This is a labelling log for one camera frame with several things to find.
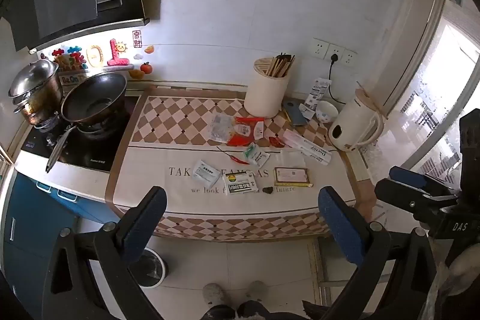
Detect checkered brown white tablecloth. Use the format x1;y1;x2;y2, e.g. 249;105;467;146
104;85;362;240

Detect black gas stove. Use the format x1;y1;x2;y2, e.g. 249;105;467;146
20;95;141;174

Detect red chili pepper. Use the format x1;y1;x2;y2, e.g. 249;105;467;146
217;145;241;164

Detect blue kitchen cabinet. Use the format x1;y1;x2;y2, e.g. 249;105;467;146
0;170;121;306

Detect steel pot lid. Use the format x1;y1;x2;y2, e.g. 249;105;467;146
8;59;60;98

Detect dark wok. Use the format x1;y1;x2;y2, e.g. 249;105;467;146
46;72;127;174

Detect white patterned bowl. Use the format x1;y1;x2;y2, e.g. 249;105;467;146
316;100;339;124

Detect person's right forearm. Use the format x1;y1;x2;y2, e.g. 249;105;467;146
446;245;480;309

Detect white yellow label sachet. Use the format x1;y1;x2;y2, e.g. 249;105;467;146
223;172;260;196

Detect group of colourful wall stickers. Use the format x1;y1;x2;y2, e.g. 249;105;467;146
39;29;155;84

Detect white grey sachet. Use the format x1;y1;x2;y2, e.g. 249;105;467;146
191;160;220;187

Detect red orange snack packet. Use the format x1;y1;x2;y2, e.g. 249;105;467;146
227;116;266;147

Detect clear plastic wrapper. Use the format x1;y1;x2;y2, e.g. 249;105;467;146
280;149;312;169

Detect white round trash bin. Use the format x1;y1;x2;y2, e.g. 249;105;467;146
129;247;169;288

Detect white green sachet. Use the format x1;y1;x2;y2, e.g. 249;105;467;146
243;143;271;167

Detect flat gold box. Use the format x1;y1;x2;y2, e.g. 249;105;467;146
274;167;314;188

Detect white printed paper packet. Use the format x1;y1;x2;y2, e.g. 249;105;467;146
304;78;332;118

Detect person's dark trousers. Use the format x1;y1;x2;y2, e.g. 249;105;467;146
199;299;312;320

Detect white electric kettle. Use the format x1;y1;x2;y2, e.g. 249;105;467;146
328;88;386;152

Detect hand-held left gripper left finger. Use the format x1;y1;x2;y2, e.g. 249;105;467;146
41;186;168;320

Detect cream chopstick holder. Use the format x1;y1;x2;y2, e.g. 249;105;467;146
244;58;291;117

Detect long white box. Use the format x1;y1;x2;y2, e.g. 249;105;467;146
283;129;332;166

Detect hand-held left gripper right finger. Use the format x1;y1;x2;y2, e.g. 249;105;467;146
317;186;439;320

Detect steel stockpot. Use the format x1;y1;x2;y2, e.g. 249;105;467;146
13;78;64;127

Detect grey shoe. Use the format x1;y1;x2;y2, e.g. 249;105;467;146
202;283;229;307
245;280;268;303

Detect blue phone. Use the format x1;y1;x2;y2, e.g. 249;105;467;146
282;100;310;126

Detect bundle of wooden chopsticks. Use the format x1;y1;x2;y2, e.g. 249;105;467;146
265;52;296;78

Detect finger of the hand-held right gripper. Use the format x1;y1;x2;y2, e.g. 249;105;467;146
389;166;460;199
374;178;456;221

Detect black plug with cable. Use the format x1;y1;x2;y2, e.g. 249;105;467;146
329;54;347;105

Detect window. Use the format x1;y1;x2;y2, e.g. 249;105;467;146
375;0;480;174

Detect clear printed plastic packet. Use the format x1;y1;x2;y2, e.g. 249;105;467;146
208;113;235;144

